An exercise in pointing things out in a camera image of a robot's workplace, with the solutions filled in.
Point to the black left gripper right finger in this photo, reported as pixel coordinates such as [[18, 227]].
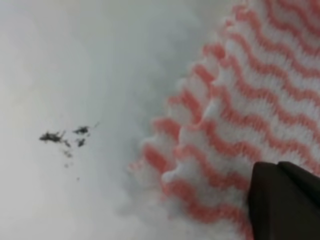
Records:
[[301, 177]]

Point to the pink white wavy striped towel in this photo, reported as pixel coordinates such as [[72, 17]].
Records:
[[252, 96]]

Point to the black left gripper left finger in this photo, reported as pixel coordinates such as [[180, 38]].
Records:
[[279, 209]]

